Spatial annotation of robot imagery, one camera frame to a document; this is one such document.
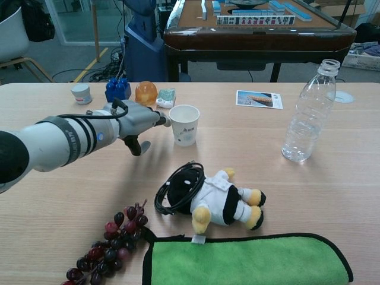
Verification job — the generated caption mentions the tangled black floor cables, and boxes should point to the tangled black floor cables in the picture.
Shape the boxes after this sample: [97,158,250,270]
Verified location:
[53,49,128,83]

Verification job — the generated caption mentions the black bag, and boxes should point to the black bag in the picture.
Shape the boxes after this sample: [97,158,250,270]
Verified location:
[20,0,56,43]

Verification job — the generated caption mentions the white chair wooden legs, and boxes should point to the white chair wooden legs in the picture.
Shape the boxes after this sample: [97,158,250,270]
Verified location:
[0,5,54,84]

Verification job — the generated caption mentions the white plastic crate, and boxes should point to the white plastic crate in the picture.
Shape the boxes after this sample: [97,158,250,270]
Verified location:
[341,44,380,72]

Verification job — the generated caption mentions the blue machine base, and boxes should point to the blue machine base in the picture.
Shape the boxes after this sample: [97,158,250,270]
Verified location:
[123,0,167,83]

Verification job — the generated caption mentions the white round grommet cover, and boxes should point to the white round grommet cover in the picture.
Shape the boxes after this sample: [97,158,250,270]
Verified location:
[326,90,356,104]

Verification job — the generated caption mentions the green microfiber cloth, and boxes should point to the green microfiber cloth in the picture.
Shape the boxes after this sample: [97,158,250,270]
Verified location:
[141,232,354,285]

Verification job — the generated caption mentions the clear plastic bottle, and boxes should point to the clear plastic bottle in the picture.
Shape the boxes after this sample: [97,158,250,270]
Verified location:
[281,58,341,163]

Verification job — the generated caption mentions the photo postcard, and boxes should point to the photo postcard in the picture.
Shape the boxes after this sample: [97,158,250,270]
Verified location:
[235,90,284,110]

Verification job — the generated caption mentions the row of mahjong tiles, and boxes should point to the row of mahjong tiles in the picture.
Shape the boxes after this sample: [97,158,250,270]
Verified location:
[216,14,296,26]

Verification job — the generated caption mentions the wooden post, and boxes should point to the wooden post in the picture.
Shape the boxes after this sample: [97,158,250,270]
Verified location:
[90,0,101,62]

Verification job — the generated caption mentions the blue toy building block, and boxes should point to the blue toy building block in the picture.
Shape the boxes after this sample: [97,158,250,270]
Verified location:
[104,77,132,103]

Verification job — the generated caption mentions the orange translucent dome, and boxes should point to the orange translucent dome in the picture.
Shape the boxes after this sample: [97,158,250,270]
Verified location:
[135,80,158,106]

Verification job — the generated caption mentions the small green white packet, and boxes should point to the small green white packet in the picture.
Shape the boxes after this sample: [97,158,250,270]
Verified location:
[155,88,176,110]

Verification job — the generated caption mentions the brown mahjong table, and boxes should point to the brown mahjong table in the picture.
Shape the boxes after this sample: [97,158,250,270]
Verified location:
[163,0,357,83]

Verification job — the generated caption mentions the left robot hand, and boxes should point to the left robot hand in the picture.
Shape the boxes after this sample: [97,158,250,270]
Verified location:
[118,99,172,157]

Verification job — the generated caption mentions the small white jar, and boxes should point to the small white jar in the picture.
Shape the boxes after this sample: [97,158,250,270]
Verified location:
[71,83,93,106]

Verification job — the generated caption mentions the black coiled cable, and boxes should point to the black coiled cable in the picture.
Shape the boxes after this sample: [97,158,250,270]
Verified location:
[154,160,206,216]

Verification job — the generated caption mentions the white paper cup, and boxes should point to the white paper cup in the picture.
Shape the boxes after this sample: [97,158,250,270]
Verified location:
[168,104,201,147]

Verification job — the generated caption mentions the dark red plastic grapes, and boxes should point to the dark red plastic grapes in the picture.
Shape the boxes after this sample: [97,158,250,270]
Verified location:
[61,198,149,285]

